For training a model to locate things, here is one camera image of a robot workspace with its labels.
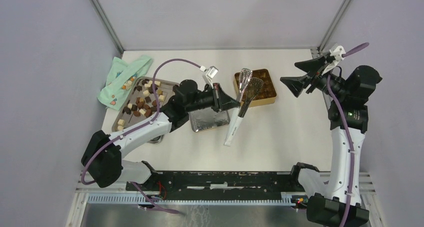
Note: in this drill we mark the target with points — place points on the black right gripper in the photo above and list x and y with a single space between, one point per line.
296 84

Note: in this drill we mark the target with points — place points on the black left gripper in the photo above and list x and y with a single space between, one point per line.
221 101

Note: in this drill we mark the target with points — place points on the metal serving tongs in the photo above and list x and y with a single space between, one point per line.
249 87

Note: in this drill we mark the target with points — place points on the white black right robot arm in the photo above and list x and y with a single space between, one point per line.
337 203

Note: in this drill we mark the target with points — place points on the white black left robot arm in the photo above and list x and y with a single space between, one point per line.
103 159

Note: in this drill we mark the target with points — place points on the metal chocolate tray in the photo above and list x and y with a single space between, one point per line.
140 104

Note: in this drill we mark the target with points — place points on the silver box lid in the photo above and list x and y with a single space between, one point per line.
207 119

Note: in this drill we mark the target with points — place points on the green patterned cloth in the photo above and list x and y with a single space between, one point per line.
120 80

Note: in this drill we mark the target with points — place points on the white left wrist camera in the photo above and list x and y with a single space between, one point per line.
208 74

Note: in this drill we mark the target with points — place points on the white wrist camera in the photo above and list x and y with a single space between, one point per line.
208 74
333 58

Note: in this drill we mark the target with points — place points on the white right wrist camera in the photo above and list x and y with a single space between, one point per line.
333 58

